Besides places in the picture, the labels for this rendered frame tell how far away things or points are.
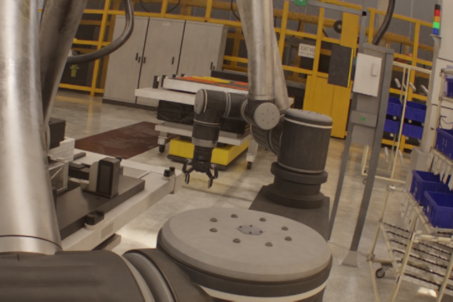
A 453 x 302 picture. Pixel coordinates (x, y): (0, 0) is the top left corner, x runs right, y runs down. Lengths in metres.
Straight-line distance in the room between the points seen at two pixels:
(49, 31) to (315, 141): 1.15
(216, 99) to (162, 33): 8.73
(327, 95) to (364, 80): 7.38
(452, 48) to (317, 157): 2.84
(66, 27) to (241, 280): 0.85
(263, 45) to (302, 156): 0.44
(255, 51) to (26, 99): 1.43
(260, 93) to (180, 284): 1.50
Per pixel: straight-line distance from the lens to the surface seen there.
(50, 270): 0.46
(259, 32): 1.92
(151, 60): 10.80
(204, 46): 10.46
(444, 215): 2.80
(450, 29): 4.61
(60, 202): 1.76
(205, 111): 2.05
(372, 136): 3.80
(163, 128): 6.27
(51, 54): 1.24
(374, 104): 3.78
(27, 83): 0.60
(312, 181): 1.98
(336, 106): 10.94
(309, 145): 1.96
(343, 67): 3.59
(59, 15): 1.18
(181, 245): 0.51
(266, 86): 1.94
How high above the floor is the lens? 1.45
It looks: 11 degrees down
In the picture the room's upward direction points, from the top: 8 degrees clockwise
